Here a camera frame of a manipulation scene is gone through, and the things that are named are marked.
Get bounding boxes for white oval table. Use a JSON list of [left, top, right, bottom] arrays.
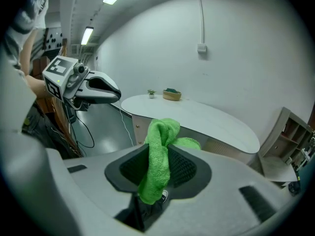
[[121, 94, 261, 167]]

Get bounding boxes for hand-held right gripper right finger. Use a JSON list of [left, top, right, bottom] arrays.
[[167, 144, 213, 202]]

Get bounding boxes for green microfibre cloth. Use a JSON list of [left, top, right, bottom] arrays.
[[137, 118, 202, 205]]

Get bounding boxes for wooden staircase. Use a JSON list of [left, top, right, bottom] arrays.
[[29, 38, 82, 157]]

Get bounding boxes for grey shelf desk unit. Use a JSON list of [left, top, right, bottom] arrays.
[[251, 106, 315, 189]]

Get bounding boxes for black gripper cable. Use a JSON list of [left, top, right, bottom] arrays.
[[65, 102, 95, 148]]

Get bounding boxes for white board with black knobs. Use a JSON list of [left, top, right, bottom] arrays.
[[45, 27, 63, 50]]

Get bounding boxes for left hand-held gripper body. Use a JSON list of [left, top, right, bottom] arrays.
[[42, 56, 122, 105]]

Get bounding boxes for silver fisheye camera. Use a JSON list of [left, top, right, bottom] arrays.
[[73, 62, 90, 82]]

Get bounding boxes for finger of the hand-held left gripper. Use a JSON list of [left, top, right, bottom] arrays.
[[89, 83, 118, 92], [89, 77, 118, 90]]

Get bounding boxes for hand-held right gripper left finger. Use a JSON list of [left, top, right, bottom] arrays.
[[104, 143, 150, 194]]

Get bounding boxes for thin white cable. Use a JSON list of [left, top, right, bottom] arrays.
[[119, 102, 135, 147]]

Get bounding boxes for person's left forearm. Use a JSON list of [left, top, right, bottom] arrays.
[[26, 74, 50, 99]]

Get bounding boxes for white wall conduit pipe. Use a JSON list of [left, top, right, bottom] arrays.
[[198, 0, 206, 44]]

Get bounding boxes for person's dark trousers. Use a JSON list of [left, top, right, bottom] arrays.
[[22, 102, 82, 158]]

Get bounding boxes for woven straw basket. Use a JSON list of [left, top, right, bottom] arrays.
[[162, 88, 182, 101]]

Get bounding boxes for person's black white patterned shirt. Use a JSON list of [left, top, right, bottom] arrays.
[[4, 0, 50, 68]]

